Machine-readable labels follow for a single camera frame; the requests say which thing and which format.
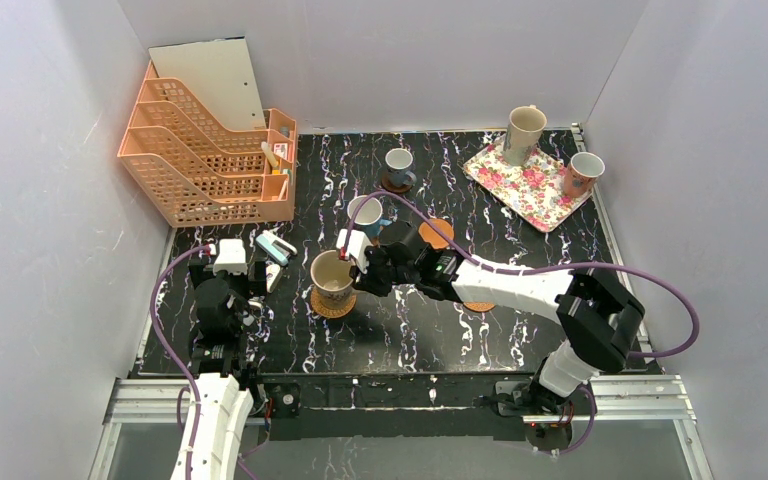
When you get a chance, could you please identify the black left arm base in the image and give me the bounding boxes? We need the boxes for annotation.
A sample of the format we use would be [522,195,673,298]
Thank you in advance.
[230,363,301,433]

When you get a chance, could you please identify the floral tray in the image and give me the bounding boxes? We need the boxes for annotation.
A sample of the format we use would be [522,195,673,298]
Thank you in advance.
[463,137,592,233]

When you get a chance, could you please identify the white and red mug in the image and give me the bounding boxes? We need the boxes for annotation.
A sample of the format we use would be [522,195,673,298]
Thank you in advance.
[562,152,606,198]

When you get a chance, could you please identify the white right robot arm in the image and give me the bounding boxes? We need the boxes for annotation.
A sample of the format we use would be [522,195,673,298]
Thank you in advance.
[337,221,645,403]

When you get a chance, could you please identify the dark wooden coaster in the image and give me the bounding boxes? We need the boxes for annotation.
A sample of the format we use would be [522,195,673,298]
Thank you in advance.
[381,176,413,195]

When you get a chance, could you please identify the woven rattan coaster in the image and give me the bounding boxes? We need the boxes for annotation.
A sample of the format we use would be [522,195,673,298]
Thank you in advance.
[463,302,495,313]
[310,290,357,319]

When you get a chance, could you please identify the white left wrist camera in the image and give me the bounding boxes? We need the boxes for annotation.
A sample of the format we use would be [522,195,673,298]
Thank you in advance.
[211,238,248,276]

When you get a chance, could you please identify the white board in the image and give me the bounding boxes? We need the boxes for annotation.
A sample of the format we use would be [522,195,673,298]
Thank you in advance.
[148,37,267,131]

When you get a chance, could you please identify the aluminium frame rail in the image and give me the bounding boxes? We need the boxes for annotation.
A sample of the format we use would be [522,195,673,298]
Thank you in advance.
[89,374,713,480]

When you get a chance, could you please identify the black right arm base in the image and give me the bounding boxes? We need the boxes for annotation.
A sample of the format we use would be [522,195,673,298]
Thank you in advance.
[474,379,598,456]

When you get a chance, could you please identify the tall beige mug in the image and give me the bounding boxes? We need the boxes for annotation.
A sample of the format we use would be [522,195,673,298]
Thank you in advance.
[502,105,547,166]

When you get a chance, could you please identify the blue patterned mug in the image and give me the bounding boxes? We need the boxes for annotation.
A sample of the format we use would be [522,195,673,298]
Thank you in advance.
[347,195,392,242]

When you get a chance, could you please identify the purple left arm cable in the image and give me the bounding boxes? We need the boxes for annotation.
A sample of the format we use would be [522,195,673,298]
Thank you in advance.
[150,245,263,480]

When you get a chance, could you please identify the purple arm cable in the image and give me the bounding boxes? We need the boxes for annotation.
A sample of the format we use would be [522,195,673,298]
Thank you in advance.
[150,245,263,480]
[338,190,701,457]

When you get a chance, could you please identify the large beige floral mug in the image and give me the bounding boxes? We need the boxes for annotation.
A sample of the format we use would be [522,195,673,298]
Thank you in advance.
[310,250,353,306]

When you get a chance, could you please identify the light blue stapler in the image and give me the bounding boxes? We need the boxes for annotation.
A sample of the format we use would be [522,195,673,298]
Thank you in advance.
[255,230,298,267]

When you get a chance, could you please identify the small grey mug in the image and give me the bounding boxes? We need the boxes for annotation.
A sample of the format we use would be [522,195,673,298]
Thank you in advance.
[385,148,416,186]

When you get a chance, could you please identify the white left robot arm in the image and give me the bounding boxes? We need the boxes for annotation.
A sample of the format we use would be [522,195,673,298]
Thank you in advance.
[171,251,266,479]

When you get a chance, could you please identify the orange plastic file organizer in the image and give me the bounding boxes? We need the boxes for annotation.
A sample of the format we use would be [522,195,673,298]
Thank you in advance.
[118,66,298,228]

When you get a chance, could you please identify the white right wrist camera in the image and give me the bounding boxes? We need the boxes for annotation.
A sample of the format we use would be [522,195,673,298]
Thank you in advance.
[337,229,372,274]

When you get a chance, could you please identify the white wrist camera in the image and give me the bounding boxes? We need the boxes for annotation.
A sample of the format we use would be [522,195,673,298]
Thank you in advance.
[337,229,372,274]
[211,238,248,276]

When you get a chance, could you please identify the white and pink stapler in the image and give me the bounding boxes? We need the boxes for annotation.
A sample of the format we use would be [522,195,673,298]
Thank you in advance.
[266,264,284,294]

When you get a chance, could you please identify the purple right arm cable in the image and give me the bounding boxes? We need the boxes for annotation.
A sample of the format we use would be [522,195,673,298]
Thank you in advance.
[338,190,701,457]

